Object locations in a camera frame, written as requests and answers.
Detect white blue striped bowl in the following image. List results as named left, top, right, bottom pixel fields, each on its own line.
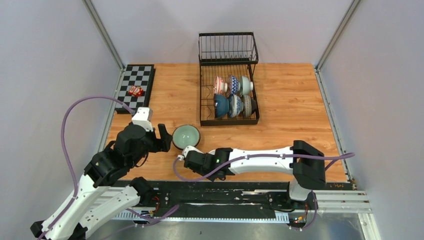
left=228, top=94, right=244, bottom=118

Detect beige interior bowl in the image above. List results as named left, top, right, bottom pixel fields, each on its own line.
left=241, top=95, right=257, bottom=118

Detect orange floral pattern bowl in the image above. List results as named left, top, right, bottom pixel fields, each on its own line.
left=213, top=76, right=228, bottom=96

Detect orange geometric pattern bowl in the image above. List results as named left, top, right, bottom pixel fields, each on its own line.
left=227, top=75, right=240, bottom=95

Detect teal dashed pattern bowl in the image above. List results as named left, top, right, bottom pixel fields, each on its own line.
left=239, top=75, right=254, bottom=95

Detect black wire dish rack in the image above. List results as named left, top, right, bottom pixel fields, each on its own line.
left=198, top=32, right=260, bottom=127

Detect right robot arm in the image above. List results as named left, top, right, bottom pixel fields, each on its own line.
left=176, top=140, right=327, bottom=209

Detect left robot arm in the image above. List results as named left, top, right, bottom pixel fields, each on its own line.
left=30, top=123, right=172, bottom=240

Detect red owl toy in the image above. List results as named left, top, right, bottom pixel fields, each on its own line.
left=127, top=85, right=145, bottom=97

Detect black white chessboard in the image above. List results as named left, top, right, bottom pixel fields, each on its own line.
left=117, top=64, right=156, bottom=110

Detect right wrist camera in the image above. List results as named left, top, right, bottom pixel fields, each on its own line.
left=176, top=145, right=205, bottom=161

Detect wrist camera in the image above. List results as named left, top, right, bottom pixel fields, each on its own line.
left=176, top=145, right=205, bottom=161
left=131, top=107, right=154, bottom=132

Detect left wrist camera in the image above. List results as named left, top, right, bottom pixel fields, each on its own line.
left=131, top=107, right=154, bottom=132

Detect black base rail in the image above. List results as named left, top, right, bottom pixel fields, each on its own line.
left=74, top=180, right=374, bottom=224

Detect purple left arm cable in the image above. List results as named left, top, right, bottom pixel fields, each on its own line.
left=38, top=96, right=181, bottom=240

